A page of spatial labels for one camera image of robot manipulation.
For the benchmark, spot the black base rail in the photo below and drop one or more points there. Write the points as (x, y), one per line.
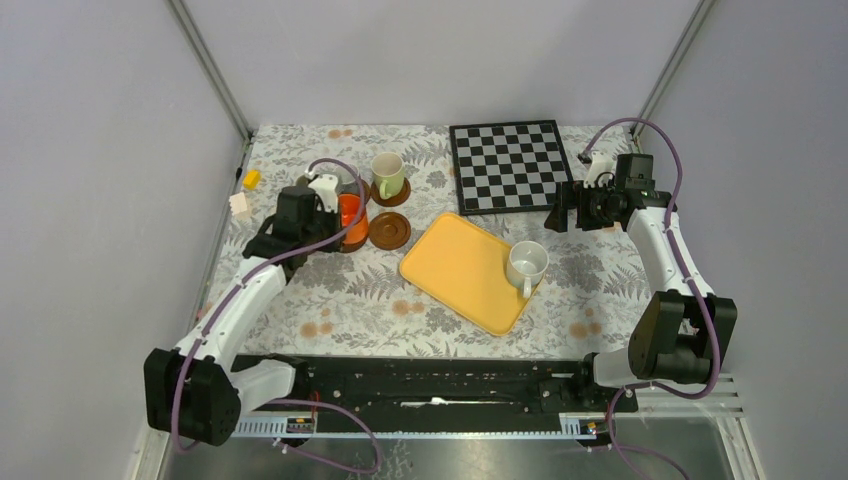
(446, 396)

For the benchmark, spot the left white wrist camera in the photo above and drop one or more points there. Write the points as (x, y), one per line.
(325, 187)

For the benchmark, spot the green mug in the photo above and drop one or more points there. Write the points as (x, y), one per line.
(388, 171)

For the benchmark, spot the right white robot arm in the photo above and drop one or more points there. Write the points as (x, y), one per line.
(685, 329)

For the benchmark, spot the brown wooden coaster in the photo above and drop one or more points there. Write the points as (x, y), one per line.
(347, 248)
(389, 231)
(366, 191)
(393, 201)

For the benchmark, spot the orange enamel mug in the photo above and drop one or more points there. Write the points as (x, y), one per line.
(354, 217)

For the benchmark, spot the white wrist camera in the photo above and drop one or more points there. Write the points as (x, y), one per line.
(325, 187)
(600, 168)

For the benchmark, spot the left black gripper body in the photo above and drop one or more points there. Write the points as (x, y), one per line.
(325, 224)

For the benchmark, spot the white mug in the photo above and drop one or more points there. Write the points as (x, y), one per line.
(526, 265)

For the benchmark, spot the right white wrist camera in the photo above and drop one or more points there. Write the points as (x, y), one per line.
(600, 168)

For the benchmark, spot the yellow plastic tray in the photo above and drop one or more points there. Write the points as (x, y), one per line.
(464, 267)

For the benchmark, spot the cream white block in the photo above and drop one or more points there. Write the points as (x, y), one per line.
(240, 205)

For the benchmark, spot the floral tablecloth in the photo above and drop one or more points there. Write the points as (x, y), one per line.
(593, 292)

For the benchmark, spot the yellow block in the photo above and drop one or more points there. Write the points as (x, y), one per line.
(251, 180)

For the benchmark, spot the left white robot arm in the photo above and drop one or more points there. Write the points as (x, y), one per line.
(195, 390)

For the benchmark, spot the blue grey mug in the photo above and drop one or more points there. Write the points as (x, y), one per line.
(349, 179)

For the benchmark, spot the black white chessboard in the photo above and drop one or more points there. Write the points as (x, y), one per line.
(508, 167)

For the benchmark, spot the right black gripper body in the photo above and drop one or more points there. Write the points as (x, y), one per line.
(595, 206)

